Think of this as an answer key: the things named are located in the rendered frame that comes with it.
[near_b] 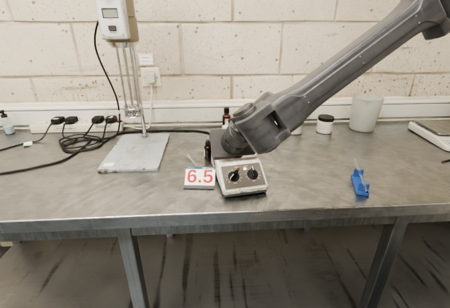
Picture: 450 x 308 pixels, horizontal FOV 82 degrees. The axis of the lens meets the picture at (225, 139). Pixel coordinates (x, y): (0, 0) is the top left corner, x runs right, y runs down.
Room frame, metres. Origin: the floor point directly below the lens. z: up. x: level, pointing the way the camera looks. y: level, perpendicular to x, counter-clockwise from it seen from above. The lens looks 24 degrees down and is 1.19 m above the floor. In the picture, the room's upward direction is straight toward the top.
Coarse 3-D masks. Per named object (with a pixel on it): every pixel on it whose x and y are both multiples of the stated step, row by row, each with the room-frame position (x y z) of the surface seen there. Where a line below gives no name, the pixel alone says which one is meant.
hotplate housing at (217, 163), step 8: (216, 160) 0.69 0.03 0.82; (224, 160) 0.68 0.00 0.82; (232, 160) 0.68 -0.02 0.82; (240, 160) 0.68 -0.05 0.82; (248, 160) 0.68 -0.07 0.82; (256, 160) 0.68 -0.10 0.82; (216, 168) 0.68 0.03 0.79; (264, 176) 0.64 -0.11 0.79; (224, 192) 0.59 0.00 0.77; (232, 192) 0.59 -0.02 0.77; (240, 192) 0.60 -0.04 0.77; (248, 192) 0.60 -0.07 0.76; (256, 192) 0.61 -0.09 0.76
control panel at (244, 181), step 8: (224, 168) 0.65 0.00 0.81; (232, 168) 0.65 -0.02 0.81; (240, 168) 0.65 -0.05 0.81; (248, 168) 0.65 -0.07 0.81; (256, 168) 0.66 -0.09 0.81; (224, 176) 0.62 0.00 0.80; (240, 176) 0.63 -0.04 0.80; (224, 184) 0.60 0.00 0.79; (232, 184) 0.60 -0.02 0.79; (240, 184) 0.61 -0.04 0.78; (248, 184) 0.61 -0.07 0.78; (256, 184) 0.61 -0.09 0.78; (264, 184) 0.61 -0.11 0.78
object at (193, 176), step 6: (186, 174) 0.67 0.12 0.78; (192, 174) 0.67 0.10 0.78; (198, 174) 0.67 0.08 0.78; (204, 174) 0.67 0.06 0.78; (210, 174) 0.67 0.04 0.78; (186, 180) 0.66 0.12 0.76; (192, 180) 0.66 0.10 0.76; (198, 180) 0.66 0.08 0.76; (204, 180) 0.66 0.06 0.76; (210, 180) 0.66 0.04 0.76
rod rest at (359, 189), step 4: (356, 172) 0.69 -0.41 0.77; (352, 176) 0.69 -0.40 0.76; (356, 176) 0.69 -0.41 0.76; (352, 180) 0.67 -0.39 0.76; (356, 180) 0.66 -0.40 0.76; (360, 180) 0.66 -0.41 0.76; (364, 180) 0.67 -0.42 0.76; (356, 184) 0.64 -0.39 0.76; (360, 184) 0.61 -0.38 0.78; (368, 184) 0.61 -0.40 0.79; (356, 188) 0.62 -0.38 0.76; (360, 188) 0.61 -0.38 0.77; (364, 188) 0.61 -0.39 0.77; (368, 188) 0.60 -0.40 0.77; (356, 192) 0.61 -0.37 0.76; (360, 192) 0.60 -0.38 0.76; (364, 192) 0.60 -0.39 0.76; (368, 192) 0.60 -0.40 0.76
